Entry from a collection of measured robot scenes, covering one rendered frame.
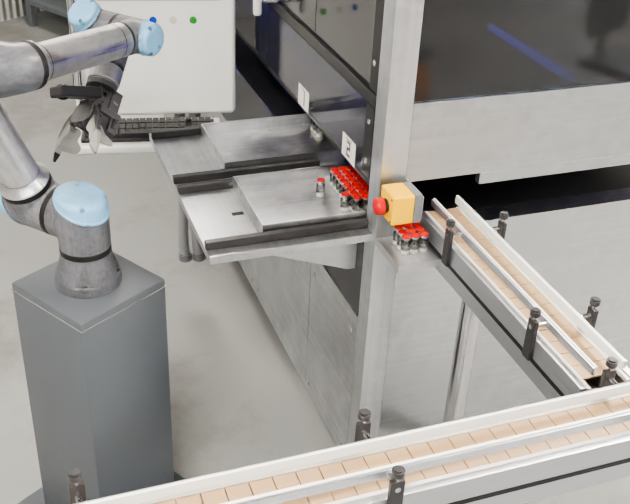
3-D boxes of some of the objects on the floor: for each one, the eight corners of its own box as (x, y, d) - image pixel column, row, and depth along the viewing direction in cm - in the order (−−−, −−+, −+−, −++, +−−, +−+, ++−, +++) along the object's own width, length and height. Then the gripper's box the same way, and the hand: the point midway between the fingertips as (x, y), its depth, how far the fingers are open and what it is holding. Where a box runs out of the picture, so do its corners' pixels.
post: (364, 481, 273) (449, -380, 164) (372, 495, 268) (465, -381, 159) (343, 485, 271) (416, -382, 162) (351, 500, 266) (431, -384, 157)
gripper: (146, 88, 213) (123, 165, 207) (92, 102, 226) (69, 175, 219) (118, 68, 207) (94, 147, 200) (64, 84, 220) (39, 159, 213)
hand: (71, 156), depth 208 cm, fingers open, 14 cm apart
